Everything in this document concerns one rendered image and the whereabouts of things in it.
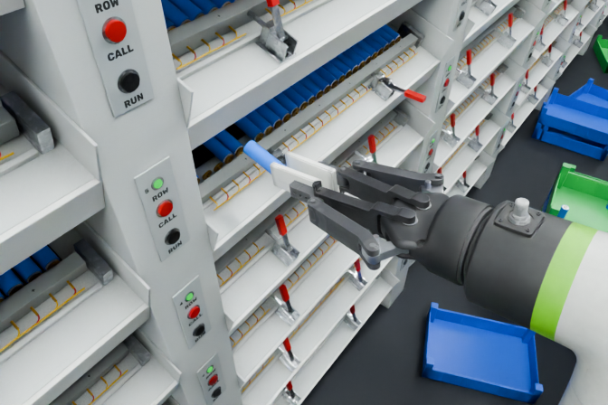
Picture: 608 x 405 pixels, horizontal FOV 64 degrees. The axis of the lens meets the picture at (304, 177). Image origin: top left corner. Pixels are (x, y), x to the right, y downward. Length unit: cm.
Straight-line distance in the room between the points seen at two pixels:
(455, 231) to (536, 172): 182
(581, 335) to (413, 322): 122
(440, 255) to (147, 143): 27
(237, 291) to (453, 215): 45
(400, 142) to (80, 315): 72
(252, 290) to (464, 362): 91
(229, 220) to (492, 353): 112
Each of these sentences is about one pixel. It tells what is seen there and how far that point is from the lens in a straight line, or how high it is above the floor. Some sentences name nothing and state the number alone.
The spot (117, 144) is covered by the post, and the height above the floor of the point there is 109.
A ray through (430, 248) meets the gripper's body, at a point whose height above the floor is 102.
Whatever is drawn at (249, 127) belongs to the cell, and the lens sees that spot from 70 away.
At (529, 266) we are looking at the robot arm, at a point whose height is 105.
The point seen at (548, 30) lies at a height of 51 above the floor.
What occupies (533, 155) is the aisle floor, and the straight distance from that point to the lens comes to 231.
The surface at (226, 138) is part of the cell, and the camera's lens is 68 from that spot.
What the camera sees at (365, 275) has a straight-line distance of 128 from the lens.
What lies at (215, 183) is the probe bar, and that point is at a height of 92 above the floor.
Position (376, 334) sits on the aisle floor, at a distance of 155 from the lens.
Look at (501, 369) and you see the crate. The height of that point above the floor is 0.
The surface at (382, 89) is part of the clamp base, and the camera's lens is 85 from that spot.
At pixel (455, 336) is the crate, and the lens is 160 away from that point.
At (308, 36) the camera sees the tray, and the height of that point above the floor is 107.
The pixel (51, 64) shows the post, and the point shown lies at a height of 117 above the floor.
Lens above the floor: 134
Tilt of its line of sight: 42 degrees down
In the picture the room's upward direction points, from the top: straight up
